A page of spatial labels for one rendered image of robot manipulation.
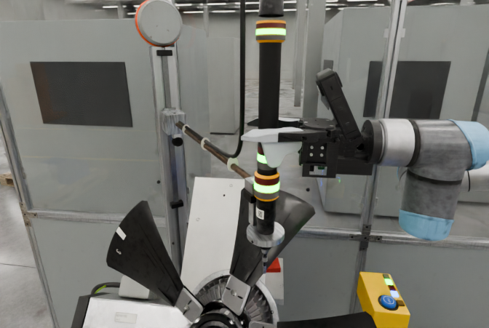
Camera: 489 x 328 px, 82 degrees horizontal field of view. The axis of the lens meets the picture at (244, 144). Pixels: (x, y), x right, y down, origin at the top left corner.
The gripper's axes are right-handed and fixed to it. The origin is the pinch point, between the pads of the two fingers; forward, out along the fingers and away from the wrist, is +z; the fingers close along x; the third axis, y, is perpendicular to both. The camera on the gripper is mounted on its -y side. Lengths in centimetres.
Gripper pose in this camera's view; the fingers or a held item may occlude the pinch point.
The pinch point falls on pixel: (249, 126)
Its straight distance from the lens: 46.7
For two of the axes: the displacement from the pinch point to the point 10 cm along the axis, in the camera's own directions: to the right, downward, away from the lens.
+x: 1.2, -3.0, 9.5
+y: 0.0, 9.5, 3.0
